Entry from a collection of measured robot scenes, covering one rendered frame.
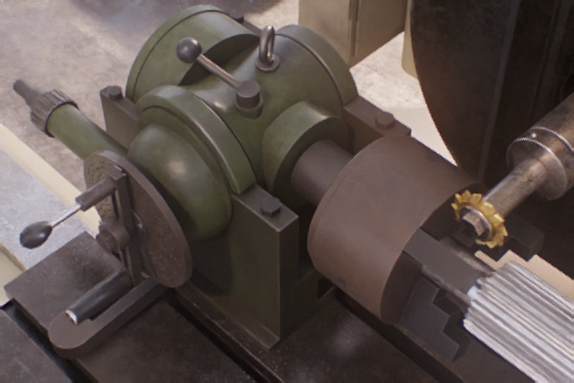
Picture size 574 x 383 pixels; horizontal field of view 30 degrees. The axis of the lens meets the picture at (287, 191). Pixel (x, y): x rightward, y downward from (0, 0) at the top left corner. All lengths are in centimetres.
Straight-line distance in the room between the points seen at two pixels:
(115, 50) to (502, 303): 232
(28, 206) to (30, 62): 144
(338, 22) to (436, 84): 18
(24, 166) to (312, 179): 89
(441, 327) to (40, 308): 53
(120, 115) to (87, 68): 191
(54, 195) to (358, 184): 87
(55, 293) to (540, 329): 65
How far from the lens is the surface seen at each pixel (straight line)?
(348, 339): 136
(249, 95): 120
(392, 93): 312
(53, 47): 333
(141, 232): 124
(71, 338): 135
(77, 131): 134
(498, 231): 108
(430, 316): 120
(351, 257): 113
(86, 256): 146
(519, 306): 111
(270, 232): 118
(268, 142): 122
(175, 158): 120
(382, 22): 152
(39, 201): 190
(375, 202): 112
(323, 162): 122
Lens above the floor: 213
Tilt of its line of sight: 49 degrees down
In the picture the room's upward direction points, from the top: straight up
